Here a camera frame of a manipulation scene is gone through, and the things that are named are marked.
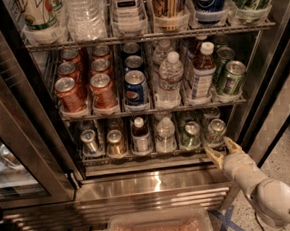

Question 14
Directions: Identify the green can middle front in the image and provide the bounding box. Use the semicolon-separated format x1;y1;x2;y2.
216;60;246;96

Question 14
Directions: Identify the red can front left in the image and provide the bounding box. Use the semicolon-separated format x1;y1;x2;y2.
54;77;86;113

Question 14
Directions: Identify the tea bottle shelf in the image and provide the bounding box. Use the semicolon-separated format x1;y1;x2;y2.
188;41;216;100
131;117;152;155

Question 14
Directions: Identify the tea bottle bottom shelf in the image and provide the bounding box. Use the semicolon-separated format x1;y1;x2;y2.
131;117;152;155

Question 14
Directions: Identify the water bottle bottom shelf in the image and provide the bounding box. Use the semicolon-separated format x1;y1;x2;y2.
155;117;176;153

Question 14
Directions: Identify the gold can shelf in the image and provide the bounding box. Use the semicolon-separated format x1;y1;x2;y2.
107;130;126;158
151;0;186;31

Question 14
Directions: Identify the gold can top shelf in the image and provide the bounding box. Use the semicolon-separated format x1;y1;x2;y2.
151;0;186;31

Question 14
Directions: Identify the green can bottom shelf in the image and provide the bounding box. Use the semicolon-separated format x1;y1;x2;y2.
179;121;200;150

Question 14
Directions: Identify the water bottle top shelf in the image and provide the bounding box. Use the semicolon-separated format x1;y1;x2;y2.
64;0;108;42

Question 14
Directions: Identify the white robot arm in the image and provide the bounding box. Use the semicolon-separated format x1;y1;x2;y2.
205;137;290;228

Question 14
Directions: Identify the gold can bottom shelf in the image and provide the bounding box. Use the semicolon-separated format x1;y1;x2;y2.
107;130;126;158

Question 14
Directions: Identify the red can left middle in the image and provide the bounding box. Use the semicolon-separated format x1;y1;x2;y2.
57;61;84;87

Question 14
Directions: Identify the blue pepsi can behind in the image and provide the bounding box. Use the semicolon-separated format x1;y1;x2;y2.
124;55;144;73

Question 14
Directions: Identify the water bottle middle shelf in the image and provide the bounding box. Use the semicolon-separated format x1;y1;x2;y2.
156;51;184;109

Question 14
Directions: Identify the red can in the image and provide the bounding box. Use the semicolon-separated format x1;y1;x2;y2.
90;58;113;77
57;61;84;87
89;73;117;109
54;77;86;113

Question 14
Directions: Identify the water bottle shelf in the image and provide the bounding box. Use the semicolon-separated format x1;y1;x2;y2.
64;0;108;42
155;117;176;153
156;51;184;109

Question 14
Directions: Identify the silver can bottom shelf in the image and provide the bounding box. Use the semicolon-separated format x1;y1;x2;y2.
80;129;100;155

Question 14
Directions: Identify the white 7up can top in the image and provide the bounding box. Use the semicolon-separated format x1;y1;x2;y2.
14;0;62;31

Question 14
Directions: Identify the clear plastic bin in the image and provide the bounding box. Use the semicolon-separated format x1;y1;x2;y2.
108;206;213;231

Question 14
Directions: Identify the fridge glass door left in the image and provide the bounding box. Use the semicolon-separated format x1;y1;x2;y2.
0;0;75;210

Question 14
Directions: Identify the blue pepsi can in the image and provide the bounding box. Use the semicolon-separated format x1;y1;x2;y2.
124;70;149;106
124;55;144;73

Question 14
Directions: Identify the blue pepsi can front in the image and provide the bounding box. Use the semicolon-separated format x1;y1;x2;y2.
124;70;149;106

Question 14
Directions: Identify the stainless fridge cabinet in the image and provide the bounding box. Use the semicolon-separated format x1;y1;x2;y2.
0;0;290;231

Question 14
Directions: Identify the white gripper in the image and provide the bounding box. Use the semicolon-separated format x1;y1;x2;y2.
205;136;268;194

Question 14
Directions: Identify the white label bottle top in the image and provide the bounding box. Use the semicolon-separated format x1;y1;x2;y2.
111;0;144;33

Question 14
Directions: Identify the green 7up can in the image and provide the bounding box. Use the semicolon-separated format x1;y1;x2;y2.
204;119;226;147

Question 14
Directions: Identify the tea bottle middle shelf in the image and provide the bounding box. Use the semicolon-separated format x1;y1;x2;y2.
188;41;216;100

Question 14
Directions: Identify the green can middle behind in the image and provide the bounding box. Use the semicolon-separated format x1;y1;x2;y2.
212;46;236;84

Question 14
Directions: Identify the black cable right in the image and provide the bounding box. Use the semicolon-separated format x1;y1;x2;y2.
254;211;267;231

